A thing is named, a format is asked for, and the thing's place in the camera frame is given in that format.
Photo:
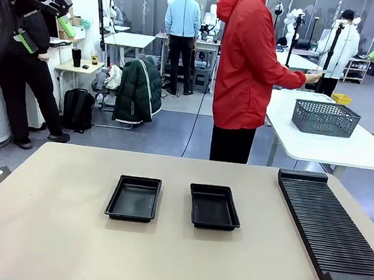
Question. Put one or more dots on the dark green padded jacket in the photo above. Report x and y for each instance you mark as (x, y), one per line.
(138, 91)

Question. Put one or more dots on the green circuit board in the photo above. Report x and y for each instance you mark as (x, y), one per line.
(321, 72)

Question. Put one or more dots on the black ESD tray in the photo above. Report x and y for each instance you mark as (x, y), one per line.
(214, 207)
(133, 199)

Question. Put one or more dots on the person in red jacket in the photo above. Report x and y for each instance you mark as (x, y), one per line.
(244, 69)

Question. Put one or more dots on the person's right forearm red sleeve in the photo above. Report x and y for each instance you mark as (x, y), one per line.
(287, 77)

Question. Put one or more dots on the person in white hoodie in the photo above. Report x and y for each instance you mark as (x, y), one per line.
(345, 46)

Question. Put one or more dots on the black tumbler cup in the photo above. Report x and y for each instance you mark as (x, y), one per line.
(76, 58)

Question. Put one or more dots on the white background desk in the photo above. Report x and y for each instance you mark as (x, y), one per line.
(130, 40)

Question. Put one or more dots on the white cloth bag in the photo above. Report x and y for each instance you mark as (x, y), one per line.
(114, 77)

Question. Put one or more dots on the yellow plastic box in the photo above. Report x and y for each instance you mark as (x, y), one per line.
(342, 99)

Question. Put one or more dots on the person in light blue shirt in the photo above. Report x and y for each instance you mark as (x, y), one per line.
(183, 19)

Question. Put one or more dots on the black camera tripod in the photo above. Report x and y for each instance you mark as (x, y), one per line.
(332, 51)

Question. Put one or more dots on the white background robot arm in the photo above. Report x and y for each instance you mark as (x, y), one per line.
(292, 19)

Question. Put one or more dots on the black slotted board rack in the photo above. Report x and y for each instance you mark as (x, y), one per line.
(331, 228)

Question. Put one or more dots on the brown cardboard box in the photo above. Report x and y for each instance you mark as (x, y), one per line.
(76, 20)

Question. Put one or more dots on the white background work table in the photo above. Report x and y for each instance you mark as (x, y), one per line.
(295, 60)

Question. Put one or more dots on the grey plastic mesh basket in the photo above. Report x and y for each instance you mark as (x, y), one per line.
(324, 117)

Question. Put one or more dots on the grey background workbench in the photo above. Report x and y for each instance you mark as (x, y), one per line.
(207, 43)

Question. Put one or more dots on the small amber jar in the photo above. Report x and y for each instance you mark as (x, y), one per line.
(94, 59)

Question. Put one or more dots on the grey step stool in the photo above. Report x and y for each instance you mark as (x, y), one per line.
(201, 79)

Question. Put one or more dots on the person in black clothes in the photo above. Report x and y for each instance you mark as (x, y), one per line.
(22, 79)

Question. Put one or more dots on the white storage box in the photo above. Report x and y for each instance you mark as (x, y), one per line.
(79, 32)

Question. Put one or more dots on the metal storage shelf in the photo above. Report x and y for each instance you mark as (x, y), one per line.
(356, 69)

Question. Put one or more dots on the person's right hand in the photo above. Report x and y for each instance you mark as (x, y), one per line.
(313, 78)

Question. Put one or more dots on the small wooden side desk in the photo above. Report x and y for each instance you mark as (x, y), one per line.
(80, 68)

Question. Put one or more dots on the black keyboard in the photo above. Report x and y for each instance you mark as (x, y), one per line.
(58, 42)

